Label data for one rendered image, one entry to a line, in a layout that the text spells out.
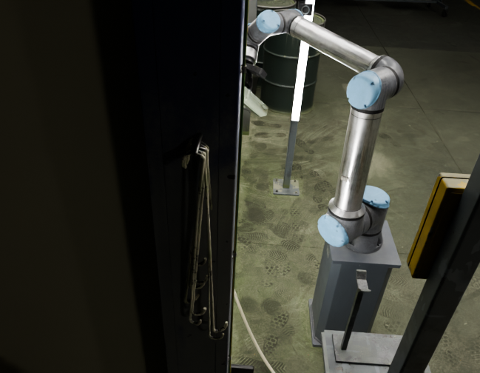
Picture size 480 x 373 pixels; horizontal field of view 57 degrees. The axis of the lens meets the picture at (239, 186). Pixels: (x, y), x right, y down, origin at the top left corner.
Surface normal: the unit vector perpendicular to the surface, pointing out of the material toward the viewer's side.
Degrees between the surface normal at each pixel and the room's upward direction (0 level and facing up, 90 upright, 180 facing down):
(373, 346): 0
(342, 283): 90
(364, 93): 83
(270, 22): 47
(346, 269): 90
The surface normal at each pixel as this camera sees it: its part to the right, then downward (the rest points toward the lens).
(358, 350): 0.04, -0.80
